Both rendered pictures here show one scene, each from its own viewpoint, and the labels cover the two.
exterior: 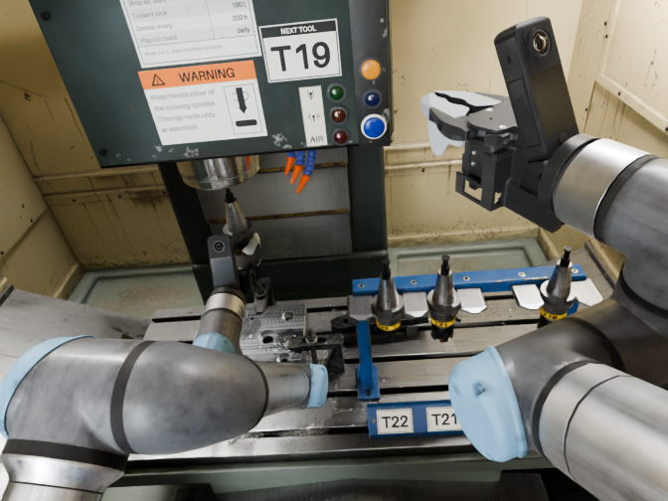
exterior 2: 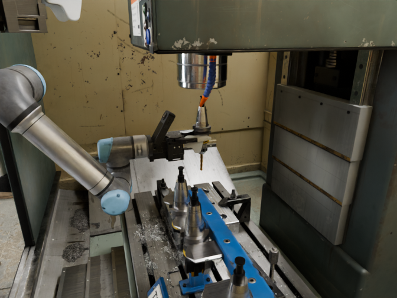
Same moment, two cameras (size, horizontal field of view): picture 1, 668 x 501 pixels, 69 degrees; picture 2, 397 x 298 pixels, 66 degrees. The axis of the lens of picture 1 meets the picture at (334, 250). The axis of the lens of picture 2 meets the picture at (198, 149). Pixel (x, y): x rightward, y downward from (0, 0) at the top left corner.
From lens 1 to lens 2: 0.91 m
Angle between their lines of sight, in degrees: 60
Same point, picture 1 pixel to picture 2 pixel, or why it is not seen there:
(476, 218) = not seen: outside the picture
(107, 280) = (262, 179)
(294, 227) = (308, 192)
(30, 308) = (210, 156)
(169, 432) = not seen: outside the picture
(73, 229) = (266, 144)
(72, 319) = (215, 171)
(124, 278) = not seen: hidden behind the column
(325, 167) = (335, 155)
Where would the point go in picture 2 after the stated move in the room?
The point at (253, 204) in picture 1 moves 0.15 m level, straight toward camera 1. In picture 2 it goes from (293, 159) to (267, 167)
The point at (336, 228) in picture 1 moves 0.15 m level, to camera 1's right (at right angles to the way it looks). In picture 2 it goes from (331, 213) to (365, 237)
